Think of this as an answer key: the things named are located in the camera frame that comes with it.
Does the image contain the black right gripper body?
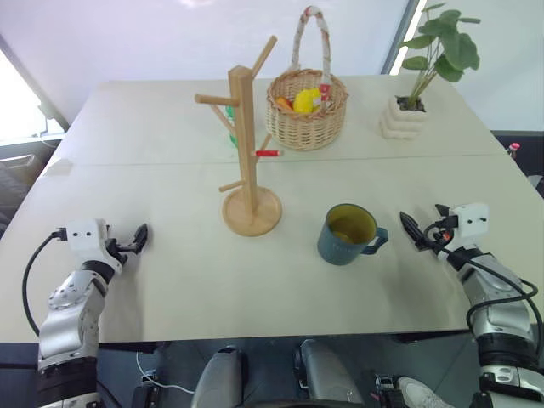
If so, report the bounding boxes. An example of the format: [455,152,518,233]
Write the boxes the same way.
[418,215,461,256]

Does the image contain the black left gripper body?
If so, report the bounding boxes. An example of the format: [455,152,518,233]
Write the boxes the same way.
[104,236,129,265]

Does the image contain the wooden mug tree stand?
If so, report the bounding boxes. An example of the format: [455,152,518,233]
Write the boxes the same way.
[194,36,284,236]

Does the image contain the teal mug with yellow inside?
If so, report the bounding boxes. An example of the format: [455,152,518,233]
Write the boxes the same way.
[317,203,389,266]

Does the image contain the white ribbed plant pot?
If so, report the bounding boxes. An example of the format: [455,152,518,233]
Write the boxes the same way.
[378,94,428,142]

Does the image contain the dark grey seat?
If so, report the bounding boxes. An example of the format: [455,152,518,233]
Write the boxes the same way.
[0,139,60,239]

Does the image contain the white shoe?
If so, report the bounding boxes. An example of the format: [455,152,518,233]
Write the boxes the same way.
[396,375,455,408]

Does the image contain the dark rounded grey shape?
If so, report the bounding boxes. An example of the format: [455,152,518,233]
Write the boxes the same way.
[190,345,248,408]
[294,338,366,408]

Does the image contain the yellow toy fruit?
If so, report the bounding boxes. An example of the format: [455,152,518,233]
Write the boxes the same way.
[292,88,323,115]

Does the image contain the green leafy plant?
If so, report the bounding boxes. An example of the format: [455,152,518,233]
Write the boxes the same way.
[398,3,482,108]

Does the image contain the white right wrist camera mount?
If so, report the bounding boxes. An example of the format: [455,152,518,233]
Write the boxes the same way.
[449,203,490,250]

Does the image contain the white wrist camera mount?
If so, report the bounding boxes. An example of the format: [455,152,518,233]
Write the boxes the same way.
[65,218,125,273]
[449,203,490,250]

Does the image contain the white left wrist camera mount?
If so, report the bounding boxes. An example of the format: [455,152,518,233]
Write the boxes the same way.
[65,218,125,273]

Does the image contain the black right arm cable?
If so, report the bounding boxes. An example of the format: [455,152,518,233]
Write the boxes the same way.
[422,224,540,333]

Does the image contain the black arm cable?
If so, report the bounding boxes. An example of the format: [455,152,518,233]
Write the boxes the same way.
[422,224,540,333]
[21,228,67,337]

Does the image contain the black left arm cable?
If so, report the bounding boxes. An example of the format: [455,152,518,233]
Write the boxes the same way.
[21,228,67,337]

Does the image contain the thin white cable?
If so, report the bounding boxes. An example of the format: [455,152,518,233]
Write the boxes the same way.
[135,349,195,395]

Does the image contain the wicker basket with handle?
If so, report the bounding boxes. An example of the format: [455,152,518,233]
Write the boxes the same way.
[266,5,349,152]

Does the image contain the grey slanted metal post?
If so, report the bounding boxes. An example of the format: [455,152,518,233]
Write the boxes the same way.
[0,31,71,131]

